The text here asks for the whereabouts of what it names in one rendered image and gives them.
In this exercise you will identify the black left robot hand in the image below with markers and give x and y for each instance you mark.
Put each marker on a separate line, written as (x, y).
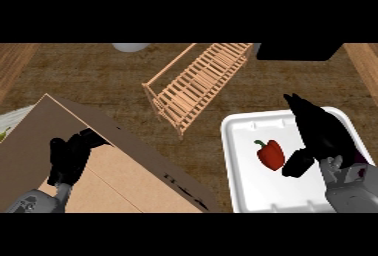
(68, 162)

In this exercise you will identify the pale grey round object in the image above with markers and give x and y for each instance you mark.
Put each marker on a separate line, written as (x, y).
(130, 47)

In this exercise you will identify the black appliance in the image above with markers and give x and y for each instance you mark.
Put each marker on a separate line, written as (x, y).
(297, 51)

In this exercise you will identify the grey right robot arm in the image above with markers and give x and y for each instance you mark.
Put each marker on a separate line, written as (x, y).
(347, 186)

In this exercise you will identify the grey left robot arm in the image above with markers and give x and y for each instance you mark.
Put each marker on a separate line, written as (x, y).
(40, 200)

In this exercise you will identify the white and green object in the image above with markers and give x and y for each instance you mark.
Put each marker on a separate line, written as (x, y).
(11, 123)

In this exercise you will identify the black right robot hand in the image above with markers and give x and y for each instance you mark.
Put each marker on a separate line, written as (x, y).
(319, 133)

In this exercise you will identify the red bell pepper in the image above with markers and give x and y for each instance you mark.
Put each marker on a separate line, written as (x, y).
(270, 154)

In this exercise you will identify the wooden slatted tiered shelf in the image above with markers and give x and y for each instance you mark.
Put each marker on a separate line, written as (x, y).
(197, 85)

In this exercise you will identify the white plastic tray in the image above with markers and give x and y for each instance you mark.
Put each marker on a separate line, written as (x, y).
(275, 180)

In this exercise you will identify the brown cardboard box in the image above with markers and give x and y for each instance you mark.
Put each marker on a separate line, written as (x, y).
(112, 166)

